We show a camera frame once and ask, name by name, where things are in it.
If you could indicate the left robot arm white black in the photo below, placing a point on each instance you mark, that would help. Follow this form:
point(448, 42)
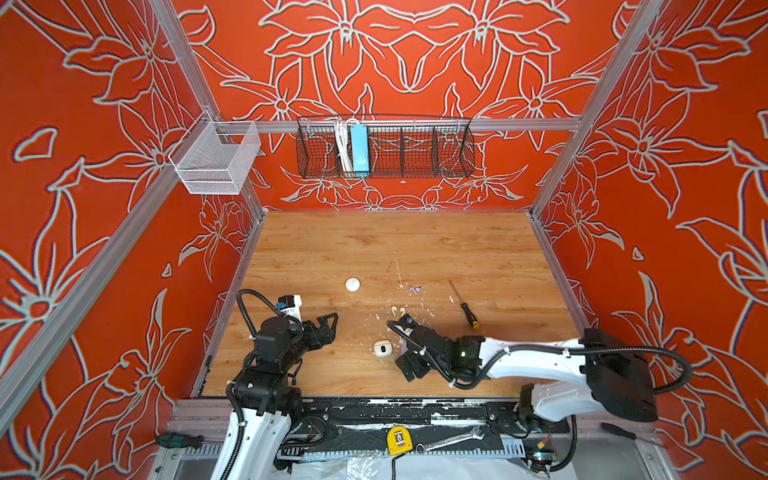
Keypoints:
point(267, 415)

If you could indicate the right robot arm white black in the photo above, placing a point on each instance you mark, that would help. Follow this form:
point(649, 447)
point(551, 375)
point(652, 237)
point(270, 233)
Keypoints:
point(593, 373)

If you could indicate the silver wrench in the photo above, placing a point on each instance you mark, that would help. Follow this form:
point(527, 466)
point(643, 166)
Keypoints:
point(476, 433)

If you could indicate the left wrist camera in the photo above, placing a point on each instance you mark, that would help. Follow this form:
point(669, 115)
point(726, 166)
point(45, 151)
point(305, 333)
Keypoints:
point(290, 305)

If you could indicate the yellow tape measure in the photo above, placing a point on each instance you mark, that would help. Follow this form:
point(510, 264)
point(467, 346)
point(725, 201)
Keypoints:
point(399, 441)

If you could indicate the black wire basket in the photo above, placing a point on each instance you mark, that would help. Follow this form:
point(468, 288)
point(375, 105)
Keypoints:
point(400, 147)

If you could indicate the black screwdriver on frame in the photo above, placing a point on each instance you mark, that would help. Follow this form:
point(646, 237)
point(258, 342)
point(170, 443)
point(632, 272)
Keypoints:
point(620, 432)

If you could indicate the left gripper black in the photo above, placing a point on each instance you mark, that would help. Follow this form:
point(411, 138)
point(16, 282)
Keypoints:
point(327, 335)

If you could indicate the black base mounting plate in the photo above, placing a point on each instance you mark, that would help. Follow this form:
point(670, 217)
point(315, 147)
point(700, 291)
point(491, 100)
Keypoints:
point(359, 425)

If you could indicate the clear plastic bin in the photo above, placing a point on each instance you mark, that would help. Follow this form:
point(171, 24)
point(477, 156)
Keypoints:
point(209, 162)

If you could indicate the yellow black screwdriver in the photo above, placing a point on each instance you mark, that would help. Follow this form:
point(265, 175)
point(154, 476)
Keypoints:
point(469, 315)

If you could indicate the light blue box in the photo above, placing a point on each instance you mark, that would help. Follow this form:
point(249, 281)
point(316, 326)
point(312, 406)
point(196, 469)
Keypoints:
point(360, 149)

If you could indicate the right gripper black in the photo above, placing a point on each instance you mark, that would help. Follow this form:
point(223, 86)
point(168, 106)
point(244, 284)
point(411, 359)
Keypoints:
point(407, 360)

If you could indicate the green handled tool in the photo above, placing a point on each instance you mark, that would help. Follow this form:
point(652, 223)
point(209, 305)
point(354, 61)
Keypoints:
point(175, 440)

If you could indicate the small white open case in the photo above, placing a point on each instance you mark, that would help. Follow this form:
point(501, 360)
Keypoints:
point(383, 348)

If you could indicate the white earbuds charging case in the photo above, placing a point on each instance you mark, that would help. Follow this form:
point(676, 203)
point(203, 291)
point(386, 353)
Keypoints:
point(352, 284)

